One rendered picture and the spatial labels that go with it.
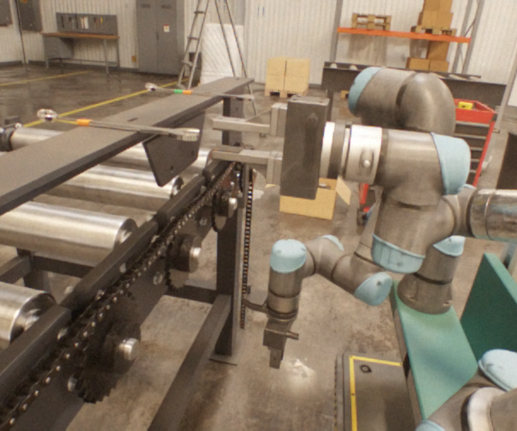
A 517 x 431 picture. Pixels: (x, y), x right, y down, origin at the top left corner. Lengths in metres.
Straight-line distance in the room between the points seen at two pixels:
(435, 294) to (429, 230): 0.61
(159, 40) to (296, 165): 10.74
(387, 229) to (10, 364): 0.50
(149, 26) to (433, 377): 10.85
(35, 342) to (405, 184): 0.51
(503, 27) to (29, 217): 10.82
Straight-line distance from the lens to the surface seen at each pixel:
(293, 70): 8.73
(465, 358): 1.10
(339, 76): 5.74
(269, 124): 0.55
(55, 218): 0.99
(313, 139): 0.53
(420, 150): 0.53
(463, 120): 2.87
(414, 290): 1.19
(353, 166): 0.52
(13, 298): 0.74
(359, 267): 0.86
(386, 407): 1.37
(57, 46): 12.52
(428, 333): 1.13
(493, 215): 0.63
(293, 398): 1.74
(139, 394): 1.76
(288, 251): 0.84
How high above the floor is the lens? 1.32
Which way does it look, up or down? 25 degrees down
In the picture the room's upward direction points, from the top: 4 degrees clockwise
